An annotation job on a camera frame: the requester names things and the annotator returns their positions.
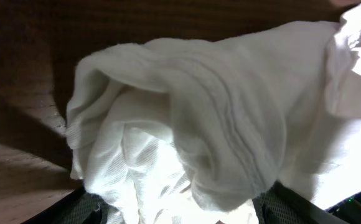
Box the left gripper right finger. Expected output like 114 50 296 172
253 181 347 224

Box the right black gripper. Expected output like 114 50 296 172
325 183 361 224

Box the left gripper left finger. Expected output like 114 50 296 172
22 187 108 224

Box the white Puma t-shirt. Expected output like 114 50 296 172
66 4 361 223

